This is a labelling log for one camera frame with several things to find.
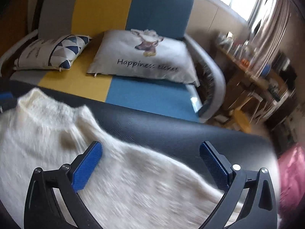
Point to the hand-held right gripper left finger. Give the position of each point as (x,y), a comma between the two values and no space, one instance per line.
(88,164)

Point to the large clear plastic jar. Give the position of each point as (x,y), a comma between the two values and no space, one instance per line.
(249,53)

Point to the pink ruffled quilt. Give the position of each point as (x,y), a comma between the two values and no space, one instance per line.
(293,176)

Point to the wooden desk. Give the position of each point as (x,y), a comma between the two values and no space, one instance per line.
(250,76)

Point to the deer print pillow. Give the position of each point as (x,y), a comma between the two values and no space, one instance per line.
(119,45)

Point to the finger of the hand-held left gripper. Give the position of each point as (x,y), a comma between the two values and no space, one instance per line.
(7,106)
(6,96)

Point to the triangle pattern pillow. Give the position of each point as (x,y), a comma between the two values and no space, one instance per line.
(35,52)

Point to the round wooden stool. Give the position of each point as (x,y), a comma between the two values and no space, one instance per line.
(241,120)

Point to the grey yellow blue sofa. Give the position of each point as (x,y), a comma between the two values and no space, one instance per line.
(154,9)

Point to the beige floral curtain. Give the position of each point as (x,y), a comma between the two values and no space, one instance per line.
(269,28)

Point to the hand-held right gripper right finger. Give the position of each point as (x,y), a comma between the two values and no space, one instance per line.
(214,169)

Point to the cream knit sweater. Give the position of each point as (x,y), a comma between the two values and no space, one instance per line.
(143,171)

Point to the blue folding chair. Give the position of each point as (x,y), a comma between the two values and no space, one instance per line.
(265,69)

